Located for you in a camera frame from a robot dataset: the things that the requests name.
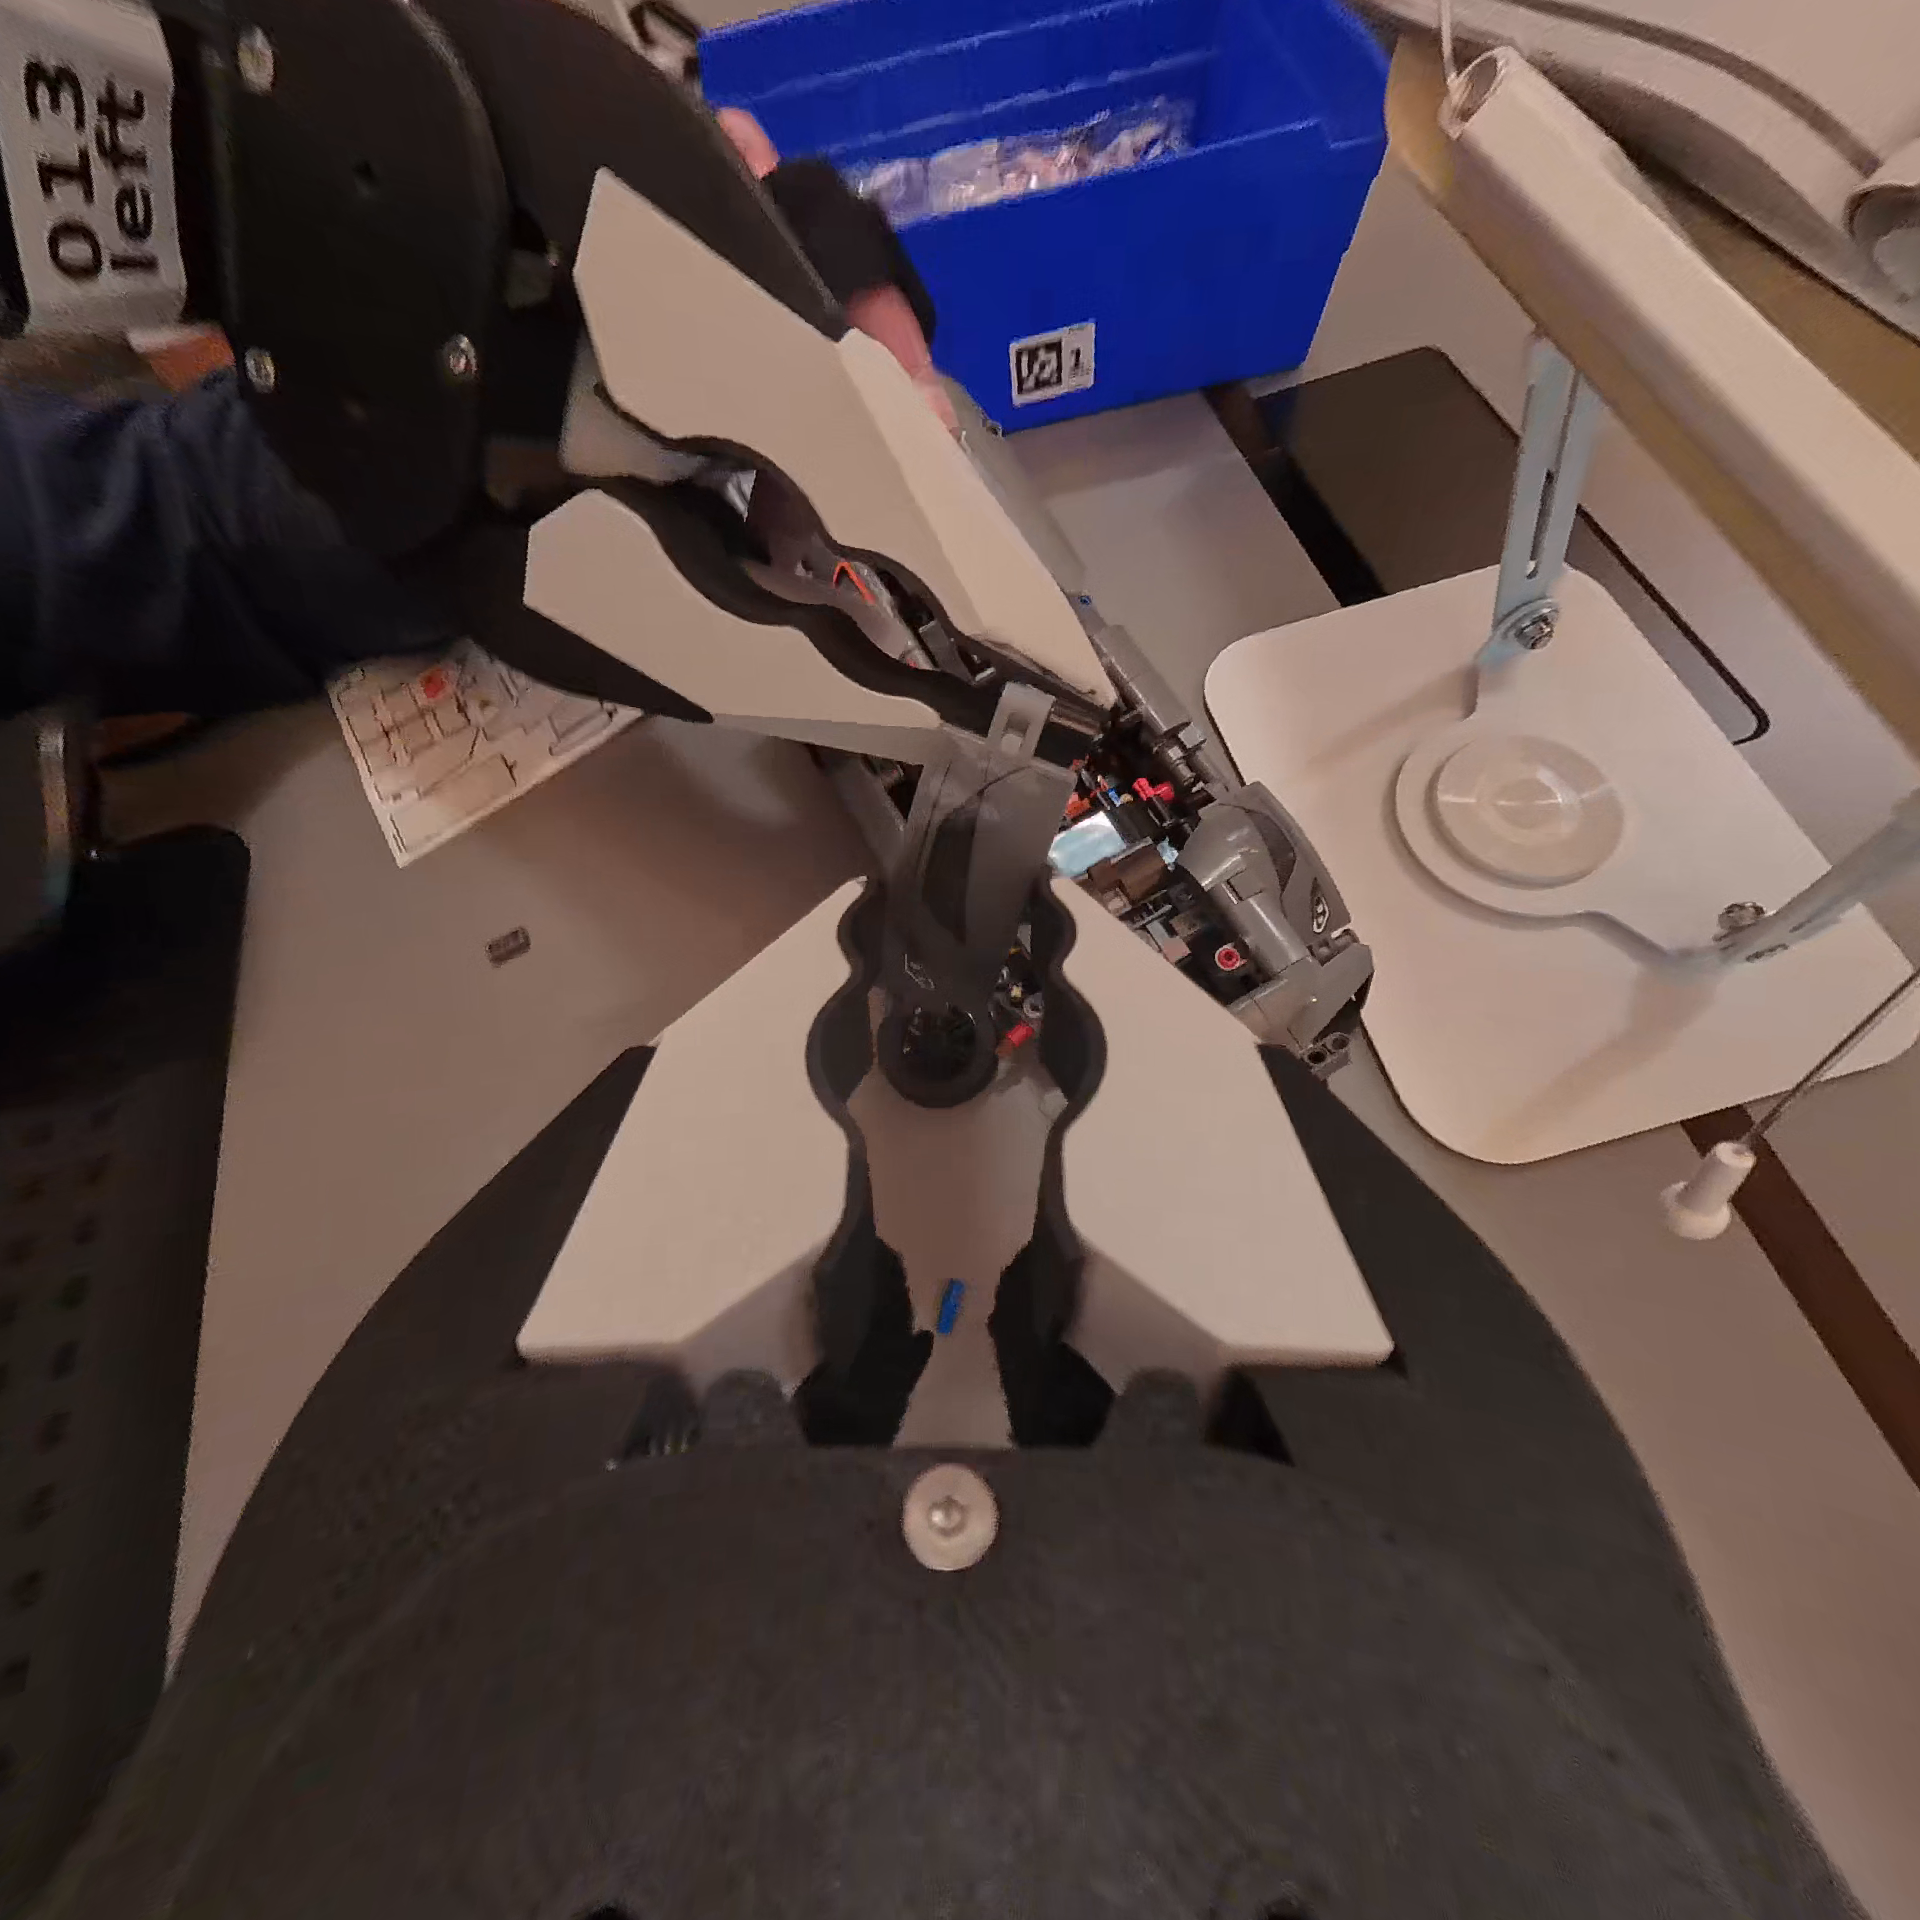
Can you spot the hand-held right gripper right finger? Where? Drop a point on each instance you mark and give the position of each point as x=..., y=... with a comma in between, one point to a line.
x=1215, y=1201

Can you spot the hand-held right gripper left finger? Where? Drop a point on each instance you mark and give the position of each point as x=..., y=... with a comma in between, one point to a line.
x=701, y=1201

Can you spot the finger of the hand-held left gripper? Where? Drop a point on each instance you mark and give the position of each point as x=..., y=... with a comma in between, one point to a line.
x=781, y=395
x=648, y=621

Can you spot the grey lego car model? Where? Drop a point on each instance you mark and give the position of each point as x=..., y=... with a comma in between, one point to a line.
x=1261, y=903

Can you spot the person's left forearm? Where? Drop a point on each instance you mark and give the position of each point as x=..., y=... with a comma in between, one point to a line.
x=181, y=525

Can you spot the lego sticker sheet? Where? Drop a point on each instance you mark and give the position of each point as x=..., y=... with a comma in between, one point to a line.
x=450, y=750

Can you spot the lego instruction booklet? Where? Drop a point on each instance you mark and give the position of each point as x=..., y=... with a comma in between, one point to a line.
x=1724, y=60

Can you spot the person's left hand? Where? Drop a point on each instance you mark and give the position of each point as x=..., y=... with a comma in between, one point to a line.
x=883, y=327

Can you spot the clear plastic bag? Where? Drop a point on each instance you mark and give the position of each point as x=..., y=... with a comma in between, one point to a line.
x=1032, y=150

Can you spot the blue plastic bin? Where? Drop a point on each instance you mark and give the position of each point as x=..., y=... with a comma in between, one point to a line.
x=1201, y=299

